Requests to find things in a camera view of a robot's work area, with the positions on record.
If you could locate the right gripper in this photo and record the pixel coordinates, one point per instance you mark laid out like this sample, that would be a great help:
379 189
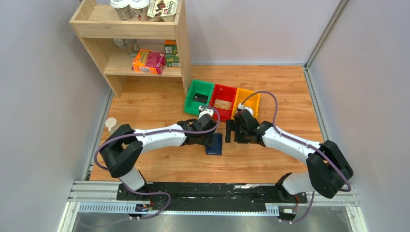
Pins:
231 125

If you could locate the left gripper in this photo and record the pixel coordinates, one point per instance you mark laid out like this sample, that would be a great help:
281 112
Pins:
209 141

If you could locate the navy blue card holder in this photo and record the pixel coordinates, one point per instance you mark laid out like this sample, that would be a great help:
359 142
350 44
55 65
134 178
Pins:
215 147

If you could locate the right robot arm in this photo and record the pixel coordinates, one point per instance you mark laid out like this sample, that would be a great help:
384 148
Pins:
328 171

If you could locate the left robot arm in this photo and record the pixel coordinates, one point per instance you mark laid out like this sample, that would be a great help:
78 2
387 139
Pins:
122 149

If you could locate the gold card in bin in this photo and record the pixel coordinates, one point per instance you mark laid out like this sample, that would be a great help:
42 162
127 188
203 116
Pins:
222 104

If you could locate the black card in bin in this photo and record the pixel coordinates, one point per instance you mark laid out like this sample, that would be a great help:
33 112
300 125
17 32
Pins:
198 97

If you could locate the red plastic bin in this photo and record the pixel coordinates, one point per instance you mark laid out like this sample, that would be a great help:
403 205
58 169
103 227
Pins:
223 93

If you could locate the green plastic bin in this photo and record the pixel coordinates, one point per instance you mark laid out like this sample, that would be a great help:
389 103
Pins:
197 86

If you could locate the yellow plastic bin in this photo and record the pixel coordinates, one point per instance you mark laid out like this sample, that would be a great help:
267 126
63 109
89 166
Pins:
253 102

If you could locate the green juice carton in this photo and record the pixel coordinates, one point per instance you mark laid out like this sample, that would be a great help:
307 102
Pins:
172 57

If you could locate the orange pink snack box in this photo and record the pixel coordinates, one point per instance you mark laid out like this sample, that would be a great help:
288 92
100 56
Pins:
148 61

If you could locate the green liquid bottle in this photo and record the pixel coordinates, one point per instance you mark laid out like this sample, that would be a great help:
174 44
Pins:
112 124

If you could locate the clear bottle on shelf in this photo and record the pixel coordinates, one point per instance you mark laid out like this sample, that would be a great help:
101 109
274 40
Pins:
131 46

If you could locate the wooden shelf unit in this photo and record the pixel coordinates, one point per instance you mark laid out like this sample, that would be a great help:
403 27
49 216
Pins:
97 25

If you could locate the chocolate pudding cup pack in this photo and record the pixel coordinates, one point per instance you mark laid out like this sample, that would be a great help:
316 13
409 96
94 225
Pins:
165 9

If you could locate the white lidded cup right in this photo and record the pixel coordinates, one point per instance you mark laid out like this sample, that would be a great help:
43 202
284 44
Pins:
141 8

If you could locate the white lidded cup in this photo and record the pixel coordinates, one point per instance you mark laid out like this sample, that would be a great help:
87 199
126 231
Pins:
122 8
141 8

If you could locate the white lidded cup left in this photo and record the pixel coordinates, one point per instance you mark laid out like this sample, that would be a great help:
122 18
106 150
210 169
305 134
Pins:
122 8

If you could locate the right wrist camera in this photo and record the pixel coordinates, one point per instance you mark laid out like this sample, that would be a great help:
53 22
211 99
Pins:
243 107

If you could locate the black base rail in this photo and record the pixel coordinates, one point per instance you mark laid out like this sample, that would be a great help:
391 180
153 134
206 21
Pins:
188 196

